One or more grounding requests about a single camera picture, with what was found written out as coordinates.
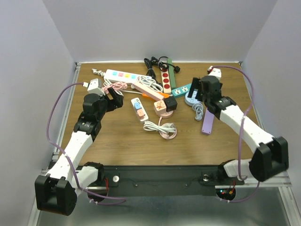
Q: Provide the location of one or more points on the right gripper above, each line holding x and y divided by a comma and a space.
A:
196, 83

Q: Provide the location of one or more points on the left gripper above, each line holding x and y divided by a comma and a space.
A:
116, 102

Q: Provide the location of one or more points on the blue plug adapter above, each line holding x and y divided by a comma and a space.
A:
137, 105

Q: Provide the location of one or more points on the small white power strip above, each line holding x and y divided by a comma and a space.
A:
146, 118

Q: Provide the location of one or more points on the pink plug adapter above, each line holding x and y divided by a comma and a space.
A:
140, 113

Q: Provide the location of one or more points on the black cube socket adapter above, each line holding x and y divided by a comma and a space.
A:
171, 103

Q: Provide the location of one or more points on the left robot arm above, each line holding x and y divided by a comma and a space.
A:
58, 190

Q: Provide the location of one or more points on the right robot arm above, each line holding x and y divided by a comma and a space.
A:
270, 153

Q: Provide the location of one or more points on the blue round socket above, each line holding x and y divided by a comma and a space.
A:
191, 100

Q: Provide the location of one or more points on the white colourful power strip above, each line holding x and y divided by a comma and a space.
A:
116, 76

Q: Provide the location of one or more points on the teal power strip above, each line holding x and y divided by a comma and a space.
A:
181, 91

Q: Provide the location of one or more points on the pink power strip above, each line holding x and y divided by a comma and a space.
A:
148, 91

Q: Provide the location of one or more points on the green power strip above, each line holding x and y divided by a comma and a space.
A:
171, 73

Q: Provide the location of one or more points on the beige red power strip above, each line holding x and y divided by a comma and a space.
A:
166, 83

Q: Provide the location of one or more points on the purple power strip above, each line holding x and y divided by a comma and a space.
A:
207, 123

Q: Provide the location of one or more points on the pink round socket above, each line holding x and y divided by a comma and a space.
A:
166, 114

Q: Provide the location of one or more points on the pink cube adapter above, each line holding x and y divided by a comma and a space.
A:
160, 107

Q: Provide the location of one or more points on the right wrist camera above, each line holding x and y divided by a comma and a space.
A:
211, 71

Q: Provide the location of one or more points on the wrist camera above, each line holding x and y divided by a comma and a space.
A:
95, 87
211, 71

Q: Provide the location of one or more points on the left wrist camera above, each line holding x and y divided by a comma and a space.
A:
95, 87

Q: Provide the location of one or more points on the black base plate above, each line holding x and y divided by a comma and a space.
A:
126, 181

